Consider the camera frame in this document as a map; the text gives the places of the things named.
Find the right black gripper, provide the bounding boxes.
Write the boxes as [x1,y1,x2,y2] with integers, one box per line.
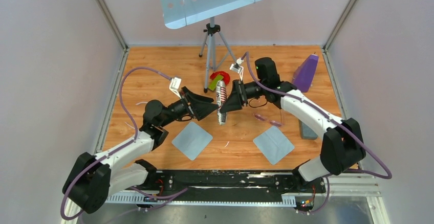
[220,80,267,114]

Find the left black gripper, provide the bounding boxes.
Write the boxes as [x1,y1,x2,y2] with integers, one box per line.
[159,87,218,128]

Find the striped printed glasses pouch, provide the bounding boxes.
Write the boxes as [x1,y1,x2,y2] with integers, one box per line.
[215,80,227,125]

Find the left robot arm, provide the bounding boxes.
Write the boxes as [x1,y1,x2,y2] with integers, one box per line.
[62,87,219,214]

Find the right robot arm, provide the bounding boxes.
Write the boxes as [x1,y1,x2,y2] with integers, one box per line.
[220,57,366,192]

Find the white sunglasses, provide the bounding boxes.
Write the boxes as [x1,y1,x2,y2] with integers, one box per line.
[124,101,148,129]

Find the green rectangular block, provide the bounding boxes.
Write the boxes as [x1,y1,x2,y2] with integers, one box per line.
[207,74,224,92]

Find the red curved plastic piece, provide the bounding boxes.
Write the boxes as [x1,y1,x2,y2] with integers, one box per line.
[210,71,230,85]

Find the left blue cleaning cloth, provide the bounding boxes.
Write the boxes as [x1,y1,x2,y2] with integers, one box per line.
[172,122,213,161]

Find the blue cleaning cloth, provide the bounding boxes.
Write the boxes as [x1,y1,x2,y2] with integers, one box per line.
[253,126,295,165]
[172,122,213,161]

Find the grey tripod stand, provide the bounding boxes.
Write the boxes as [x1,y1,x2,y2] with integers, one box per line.
[199,16,237,93]

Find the right blue cleaning cloth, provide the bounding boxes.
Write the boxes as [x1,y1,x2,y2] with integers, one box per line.
[253,126,295,165]

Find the grey glasses case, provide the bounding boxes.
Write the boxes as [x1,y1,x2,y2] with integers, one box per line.
[298,120,318,140]

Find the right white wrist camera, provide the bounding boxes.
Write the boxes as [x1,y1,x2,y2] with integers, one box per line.
[230,58,244,81]

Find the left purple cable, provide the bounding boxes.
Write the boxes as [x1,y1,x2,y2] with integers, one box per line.
[60,66,177,221]

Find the white slotted cable duct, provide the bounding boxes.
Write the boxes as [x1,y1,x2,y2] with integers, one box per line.
[105,191,297,208]

